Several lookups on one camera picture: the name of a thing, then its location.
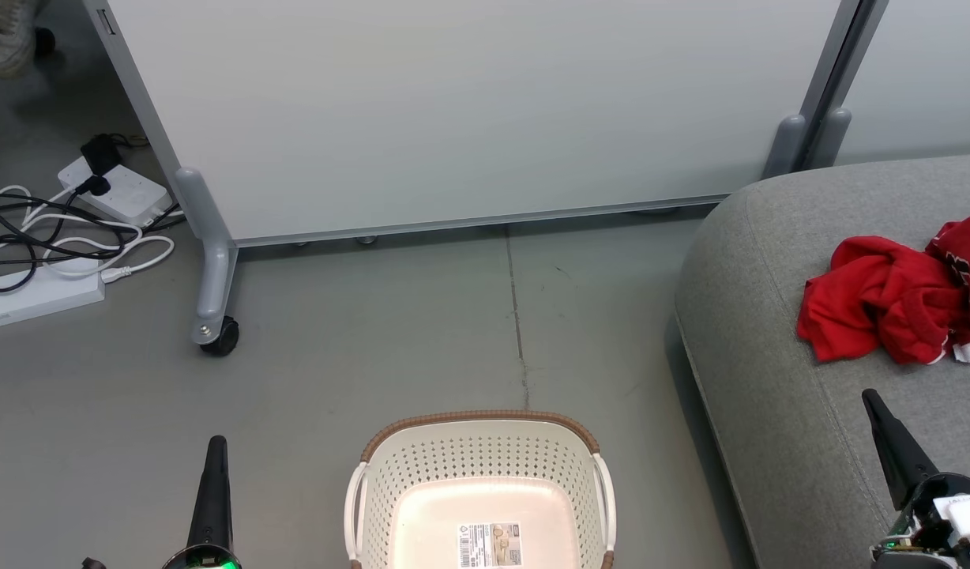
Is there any narrow white partition panel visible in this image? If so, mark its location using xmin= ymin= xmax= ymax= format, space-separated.
xmin=835 ymin=0 xmax=970 ymax=168

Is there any large white partition panel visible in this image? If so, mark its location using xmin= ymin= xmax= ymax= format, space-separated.
xmin=82 ymin=0 xmax=863 ymax=247

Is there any printed label sticker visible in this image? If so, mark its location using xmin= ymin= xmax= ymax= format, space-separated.
xmin=456 ymin=522 xmax=524 ymax=569

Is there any long white power strip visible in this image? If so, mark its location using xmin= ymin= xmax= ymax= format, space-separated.
xmin=0 ymin=265 xmax=107 ymax=330

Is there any black power adapter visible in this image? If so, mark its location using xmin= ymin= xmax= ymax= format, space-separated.
xmin=80 ymin=134 xmax=125 ymax=177

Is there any black caster wheel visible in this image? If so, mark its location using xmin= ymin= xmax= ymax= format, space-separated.
xmin=198 ymin=316 xmax=242 ymax=357

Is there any white power cable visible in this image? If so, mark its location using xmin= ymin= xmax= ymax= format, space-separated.
xmin=0 ymin=185 xmax=176 ymax=284

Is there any red garment with white panel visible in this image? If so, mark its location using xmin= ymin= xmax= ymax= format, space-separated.
xmin=796 ymin=236 xmax=968 ymax=367

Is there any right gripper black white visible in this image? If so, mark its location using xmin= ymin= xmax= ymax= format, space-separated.
xmin=861 ymin=388 xmax=970 ymax=569

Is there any black cable bundle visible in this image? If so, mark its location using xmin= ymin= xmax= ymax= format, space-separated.
xmin=0 ymin=190 xmax=187 ymax=295

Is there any grey partition leg upright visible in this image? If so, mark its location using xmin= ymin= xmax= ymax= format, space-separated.
xmin=808 ymin=107 xmax=854 ymax=169
xmin=762 ymin=115 xmax=808 ymax=182

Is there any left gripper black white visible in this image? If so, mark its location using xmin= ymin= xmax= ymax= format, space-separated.
xmin=163 ymin=435 xmax=243 ymax=569

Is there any grey partition leg with caster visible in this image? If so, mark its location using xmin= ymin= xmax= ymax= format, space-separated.
xmin=174 ymin=166 xmax=240 ymax=347

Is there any cream perforated laundry basket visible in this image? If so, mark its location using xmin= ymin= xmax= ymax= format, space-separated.
xmin=344 ymin=409 xmax=618 ymax=569

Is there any grey fabric sofa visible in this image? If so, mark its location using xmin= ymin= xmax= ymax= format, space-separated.
xmin=675 ymin=153 xmax=970 ymax=569

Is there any white power strip with plugs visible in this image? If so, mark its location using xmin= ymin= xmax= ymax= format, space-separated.
xmin=57 ymin=156 xmax=175 ymax=228

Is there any pale sneaker shoe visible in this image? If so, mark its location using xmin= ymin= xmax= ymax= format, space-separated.
xmin=0 ymin=0 xmax=40 ymax=77

